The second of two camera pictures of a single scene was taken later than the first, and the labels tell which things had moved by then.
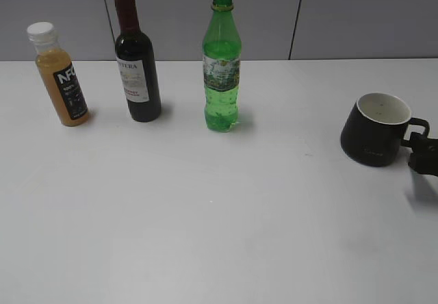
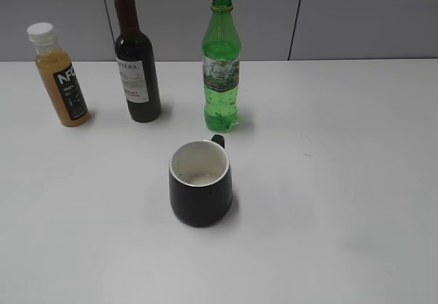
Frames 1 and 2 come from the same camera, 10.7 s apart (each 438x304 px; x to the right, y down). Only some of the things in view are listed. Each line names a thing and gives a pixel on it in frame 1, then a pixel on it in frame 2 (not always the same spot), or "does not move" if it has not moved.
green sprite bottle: x=222 y=59 does not move
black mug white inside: x=375 y=129 -> x=200 y=182
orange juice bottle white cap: x=55 y=65 does not move
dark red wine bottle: x=136 y=62 does not move
